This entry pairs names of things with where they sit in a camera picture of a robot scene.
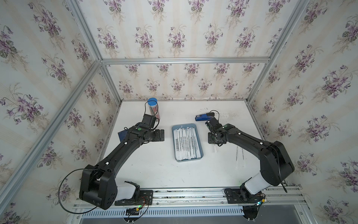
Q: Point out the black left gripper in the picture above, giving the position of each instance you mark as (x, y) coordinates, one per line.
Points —
(157, 137)

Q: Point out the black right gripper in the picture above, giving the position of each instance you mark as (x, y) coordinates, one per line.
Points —
(209, 140)

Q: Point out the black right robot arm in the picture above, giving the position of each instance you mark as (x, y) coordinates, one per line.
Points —
(275, 162)

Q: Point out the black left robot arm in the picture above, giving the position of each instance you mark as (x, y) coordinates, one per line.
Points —
(98, 185)

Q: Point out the blue storage tray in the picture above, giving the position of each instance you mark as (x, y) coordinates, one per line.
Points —
(184, 126)

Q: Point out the blue stapler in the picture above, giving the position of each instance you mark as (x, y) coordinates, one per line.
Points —
(205, 117)

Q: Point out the clear tube of coloured pencils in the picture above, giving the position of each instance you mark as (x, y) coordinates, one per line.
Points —
(153, 105)

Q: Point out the dark blue book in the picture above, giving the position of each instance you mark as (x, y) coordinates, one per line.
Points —
(122, 135)

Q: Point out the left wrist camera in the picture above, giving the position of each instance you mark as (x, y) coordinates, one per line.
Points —
(150, 122)

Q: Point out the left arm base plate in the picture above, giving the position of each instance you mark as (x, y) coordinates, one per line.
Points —
(134, 197)

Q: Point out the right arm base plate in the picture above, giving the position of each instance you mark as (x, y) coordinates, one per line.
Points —
(242, 196)

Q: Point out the aluminium mounting rail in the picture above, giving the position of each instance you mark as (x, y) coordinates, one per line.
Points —
(216, 196)

